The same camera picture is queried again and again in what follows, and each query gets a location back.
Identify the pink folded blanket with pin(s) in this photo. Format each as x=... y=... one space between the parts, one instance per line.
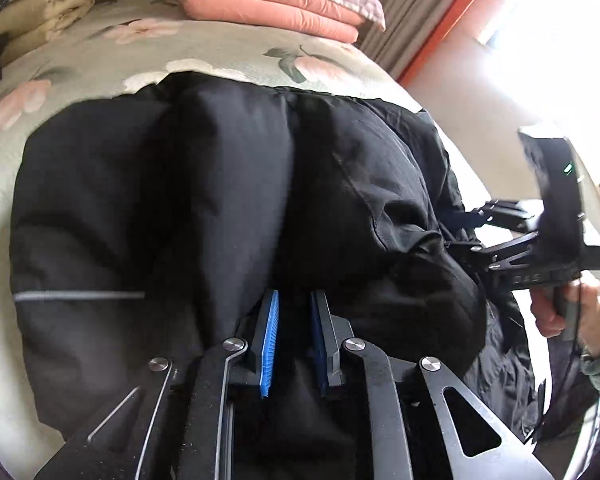
x=260 y=2

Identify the beige curtain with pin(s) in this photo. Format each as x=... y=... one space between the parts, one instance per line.
x=420 y=5

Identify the person's right hand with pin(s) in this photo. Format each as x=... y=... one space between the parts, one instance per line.
x=597 y=320

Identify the black hooded jacket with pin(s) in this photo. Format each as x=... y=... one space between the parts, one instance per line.
x=220 y=195

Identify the beige folded quilt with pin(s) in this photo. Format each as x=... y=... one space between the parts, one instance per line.
x=50 y=10

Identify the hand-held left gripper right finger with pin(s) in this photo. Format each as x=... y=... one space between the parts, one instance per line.
x=321 y=345

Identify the window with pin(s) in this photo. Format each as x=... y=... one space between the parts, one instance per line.
x=560 y=35

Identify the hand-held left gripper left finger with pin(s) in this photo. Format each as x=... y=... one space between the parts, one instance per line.
x=269 y=345

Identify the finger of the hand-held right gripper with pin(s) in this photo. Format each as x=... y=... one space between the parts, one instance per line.
x=500 y=256
x=510 y=215

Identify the orange window frame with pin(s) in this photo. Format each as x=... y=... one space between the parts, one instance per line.
x=455 y=15

